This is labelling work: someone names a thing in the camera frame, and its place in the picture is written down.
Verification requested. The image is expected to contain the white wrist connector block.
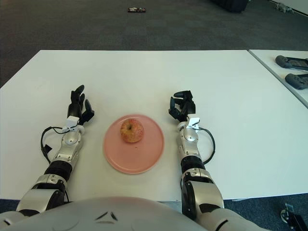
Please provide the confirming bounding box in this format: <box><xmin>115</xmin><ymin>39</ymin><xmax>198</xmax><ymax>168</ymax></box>
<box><xmin>187</xmin><ymin>117</ymin><xmax>201</xmax><ymax>129</ymax></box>
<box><xmin>61</xmin><ymin>115</ymin><xmax>81</xmax><ymax>132</ymax></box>

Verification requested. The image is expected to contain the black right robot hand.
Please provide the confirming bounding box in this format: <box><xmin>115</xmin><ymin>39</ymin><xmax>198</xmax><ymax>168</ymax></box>
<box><xmin>168</xmin><ymin>90</ymin><xmax>197</xmax><ymax>122</ymax></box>

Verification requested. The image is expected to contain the white left wrist connector block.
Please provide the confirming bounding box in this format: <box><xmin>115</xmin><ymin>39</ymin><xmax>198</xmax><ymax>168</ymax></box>
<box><xmin>61</xmin><ymin>115</ymin><xmax>81</xmax><ymax>132</ymax></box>

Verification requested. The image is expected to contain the black bag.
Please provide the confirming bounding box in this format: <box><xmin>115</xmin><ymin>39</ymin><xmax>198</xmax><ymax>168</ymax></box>
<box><xmin>211</xmin><ymin>0</ymin><xmax>248</xmax><ymax>13</ymax></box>

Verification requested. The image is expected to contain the white right wrist connector block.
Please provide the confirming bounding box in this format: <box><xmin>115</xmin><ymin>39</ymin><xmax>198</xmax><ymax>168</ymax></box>
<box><xmin>187</xmin><ymin>117</ymin><xmax>201</xmax><ymax>129</ymax></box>

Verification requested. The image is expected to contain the black caster wheel stand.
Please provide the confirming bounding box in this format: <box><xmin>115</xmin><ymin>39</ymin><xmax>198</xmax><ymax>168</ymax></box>
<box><xmin>280</xmin><ymin>203</ymin><xmax>308</xmax><ymax>231</ymax></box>

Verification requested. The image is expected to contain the red yellow apple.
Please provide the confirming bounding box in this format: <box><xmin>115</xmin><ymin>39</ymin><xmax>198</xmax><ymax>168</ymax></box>
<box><xmin>120</xmin><ymin>118</ymin><xmax>145</xmax><ymax>144</ymax></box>

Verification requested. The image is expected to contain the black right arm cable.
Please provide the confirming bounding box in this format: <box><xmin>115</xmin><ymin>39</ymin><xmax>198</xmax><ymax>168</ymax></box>
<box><xmin>198</xmin><ymin>127</ymin><xmax>215</xmax><ymax>164</ymax></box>

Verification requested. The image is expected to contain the silver robot torso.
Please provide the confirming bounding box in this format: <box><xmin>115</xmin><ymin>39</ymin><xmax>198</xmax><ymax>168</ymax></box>
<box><xmin>0</xmin><ymin>196</ymin><xmax>205</xmax><ymax>231</ymax></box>

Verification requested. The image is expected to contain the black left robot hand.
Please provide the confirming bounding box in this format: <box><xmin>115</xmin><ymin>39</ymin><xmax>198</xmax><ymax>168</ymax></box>
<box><xmin>66</xmin><ymin>84</ymin><xmax>95</xmax><ymax>128</ymax></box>

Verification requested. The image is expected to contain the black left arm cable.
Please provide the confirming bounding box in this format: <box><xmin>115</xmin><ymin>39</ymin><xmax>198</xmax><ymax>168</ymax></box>
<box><xmin>40</xmin><ymin>126</ymin><xmax>73</xmax><ymax>164</ymax></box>

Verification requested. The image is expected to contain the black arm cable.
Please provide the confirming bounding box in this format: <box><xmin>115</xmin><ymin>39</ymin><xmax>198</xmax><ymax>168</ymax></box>
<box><xmin>40</xmin><ymin>126</ymin><xmax>73</xmax><ymax>164</ymax></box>
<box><xmin>198</xmin><ymin>127</ymin><xmax>215</xmax><ymax>164</ymax></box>

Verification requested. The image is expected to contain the grey toy robot dog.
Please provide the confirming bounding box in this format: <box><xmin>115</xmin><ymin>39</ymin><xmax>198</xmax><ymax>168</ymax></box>
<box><xmin>274</xmin><ymin>2</ymin><xmax>294</xmax><ymax>13</ymax></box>

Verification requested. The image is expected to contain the pink round plate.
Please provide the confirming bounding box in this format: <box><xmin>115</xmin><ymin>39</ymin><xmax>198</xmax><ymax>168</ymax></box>
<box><xmin>103</xmin><ymin>115</ymin><xmax>165</xmax><ymax>174</ymax></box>

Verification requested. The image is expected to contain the dark grey game controller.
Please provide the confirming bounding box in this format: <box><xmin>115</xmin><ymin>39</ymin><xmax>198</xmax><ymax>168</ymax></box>
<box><xmin>285</xmin><ymin>73</ymin><xmax>308</xmax><ymax>90</ymax></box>
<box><xmin>275</xmin><ymin>55</ymin><xmax>308</xmax><ymax>71</ymax></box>

